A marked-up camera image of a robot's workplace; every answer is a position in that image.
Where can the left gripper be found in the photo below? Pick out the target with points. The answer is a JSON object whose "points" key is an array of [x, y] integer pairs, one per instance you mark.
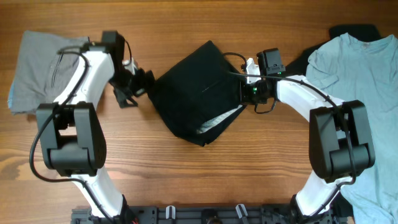
{"points": [[145, 79]]}

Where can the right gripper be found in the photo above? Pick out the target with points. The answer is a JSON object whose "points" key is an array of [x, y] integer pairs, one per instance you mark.
{"points": [[245, 96]]}

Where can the black shorts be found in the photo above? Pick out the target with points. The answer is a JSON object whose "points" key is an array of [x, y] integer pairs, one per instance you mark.
{"points": [[198, 98]]}

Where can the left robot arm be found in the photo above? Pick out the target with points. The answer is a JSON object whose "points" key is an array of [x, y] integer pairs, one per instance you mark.
{"points": [[70, 145]]}

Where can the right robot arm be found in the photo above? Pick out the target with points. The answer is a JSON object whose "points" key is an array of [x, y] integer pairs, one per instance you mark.
{"points": [[340, 142]]}

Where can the black garment under t-shirt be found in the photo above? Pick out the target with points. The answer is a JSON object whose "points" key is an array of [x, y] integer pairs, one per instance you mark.
{"points": [[362, 32]]}

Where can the folded grey shorts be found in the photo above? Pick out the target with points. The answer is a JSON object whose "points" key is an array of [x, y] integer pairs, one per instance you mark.
{"points": [[41, 72]]}

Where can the light blue t-shirt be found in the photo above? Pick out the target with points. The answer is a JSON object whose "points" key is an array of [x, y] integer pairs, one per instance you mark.
{"points": [[350, 69]]}

